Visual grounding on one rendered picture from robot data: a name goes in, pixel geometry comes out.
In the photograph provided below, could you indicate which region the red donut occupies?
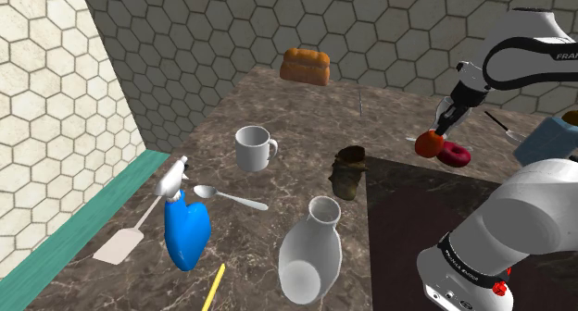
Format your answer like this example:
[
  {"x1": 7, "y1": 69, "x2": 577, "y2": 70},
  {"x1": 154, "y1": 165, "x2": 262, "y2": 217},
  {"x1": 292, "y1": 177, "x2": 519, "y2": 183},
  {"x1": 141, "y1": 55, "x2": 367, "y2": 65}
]
[{"x1": 436, "y1": 140, "x2": 472, "y2": 168}]

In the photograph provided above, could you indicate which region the orange round fruit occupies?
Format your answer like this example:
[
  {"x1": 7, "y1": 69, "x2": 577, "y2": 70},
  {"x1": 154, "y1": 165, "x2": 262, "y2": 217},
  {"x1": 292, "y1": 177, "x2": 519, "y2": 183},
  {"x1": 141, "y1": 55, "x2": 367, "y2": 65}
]
[{"x1": 414, "y1": 129, "x2": 446, "y2": 159}]

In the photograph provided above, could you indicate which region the light blue box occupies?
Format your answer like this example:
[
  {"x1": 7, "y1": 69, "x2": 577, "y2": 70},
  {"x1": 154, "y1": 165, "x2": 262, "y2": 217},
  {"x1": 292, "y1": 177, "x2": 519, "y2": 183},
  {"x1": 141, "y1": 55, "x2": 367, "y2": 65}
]
[{"x1": 512, "y1": 116, "x2": 578, "y2": 168}]

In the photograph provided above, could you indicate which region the dark robot stand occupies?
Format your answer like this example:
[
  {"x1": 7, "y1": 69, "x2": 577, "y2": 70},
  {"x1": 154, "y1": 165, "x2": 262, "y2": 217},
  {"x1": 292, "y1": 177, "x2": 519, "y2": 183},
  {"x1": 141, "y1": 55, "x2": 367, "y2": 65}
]
[{"x1": 365, "y1": 155, "x2": 578, "y2": 311}]

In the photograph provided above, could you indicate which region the brown worn boot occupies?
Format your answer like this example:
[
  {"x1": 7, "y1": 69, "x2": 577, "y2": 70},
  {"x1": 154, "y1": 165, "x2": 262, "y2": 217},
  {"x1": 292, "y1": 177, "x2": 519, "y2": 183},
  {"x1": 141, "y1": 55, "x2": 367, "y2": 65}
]
[{"x1": 328, "y1": 144, "x2": 369, "y2": 202}]

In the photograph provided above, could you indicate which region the brown bread loaf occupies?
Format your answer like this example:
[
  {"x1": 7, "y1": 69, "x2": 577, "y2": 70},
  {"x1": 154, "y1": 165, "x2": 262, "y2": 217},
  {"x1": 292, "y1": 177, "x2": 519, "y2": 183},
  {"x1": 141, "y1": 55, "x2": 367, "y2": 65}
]
[{"x1": 279, "y1": 47, "x2": 332, "y2": 87}]

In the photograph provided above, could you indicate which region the white vase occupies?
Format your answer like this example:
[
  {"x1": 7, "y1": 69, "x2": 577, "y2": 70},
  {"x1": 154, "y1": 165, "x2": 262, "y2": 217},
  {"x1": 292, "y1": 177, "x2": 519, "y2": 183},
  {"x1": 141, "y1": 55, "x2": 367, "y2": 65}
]
[{"x1": 277, "y1": 195, "x2": 344, "y2": 306}]

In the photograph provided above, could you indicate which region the white mug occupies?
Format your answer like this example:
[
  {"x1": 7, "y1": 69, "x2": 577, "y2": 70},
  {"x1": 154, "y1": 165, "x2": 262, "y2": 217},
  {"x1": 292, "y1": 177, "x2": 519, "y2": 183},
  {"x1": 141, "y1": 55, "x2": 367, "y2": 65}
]
[{"x1": 234, "y1": 125, "x2": 279, "y2": 173}]

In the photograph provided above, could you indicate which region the silver spoon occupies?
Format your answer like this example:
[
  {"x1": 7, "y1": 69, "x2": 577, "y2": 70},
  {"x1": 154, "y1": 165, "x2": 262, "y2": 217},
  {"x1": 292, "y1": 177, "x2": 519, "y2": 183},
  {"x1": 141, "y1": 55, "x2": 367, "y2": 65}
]
[{"x1": 193, "y1": 184, "x2": 270, "y2": 212}]

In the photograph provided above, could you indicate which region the blue spray bottle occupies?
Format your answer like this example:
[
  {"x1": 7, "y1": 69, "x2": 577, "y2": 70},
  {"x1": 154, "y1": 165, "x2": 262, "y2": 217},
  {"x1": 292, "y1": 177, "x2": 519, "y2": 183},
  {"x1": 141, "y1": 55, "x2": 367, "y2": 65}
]
[{"x1": 154, "y1": 155, "x2": 213, "y2": 273}]

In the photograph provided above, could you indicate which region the yellow pencil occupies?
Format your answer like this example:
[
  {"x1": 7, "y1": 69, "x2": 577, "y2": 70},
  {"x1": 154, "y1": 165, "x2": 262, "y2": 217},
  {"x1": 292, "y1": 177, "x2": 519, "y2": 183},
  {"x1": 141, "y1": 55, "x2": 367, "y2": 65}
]
[{"x1": 200, "y1": 263, "x2": 227, "y2": 311}]

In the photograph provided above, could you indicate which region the white spatula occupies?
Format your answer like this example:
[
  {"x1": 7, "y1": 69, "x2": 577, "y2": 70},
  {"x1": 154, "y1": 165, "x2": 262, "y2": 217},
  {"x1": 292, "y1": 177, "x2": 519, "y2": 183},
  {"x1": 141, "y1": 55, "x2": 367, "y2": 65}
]
[{"x1": 92, "y1": 193, "x2": 164, "y2": 267}]

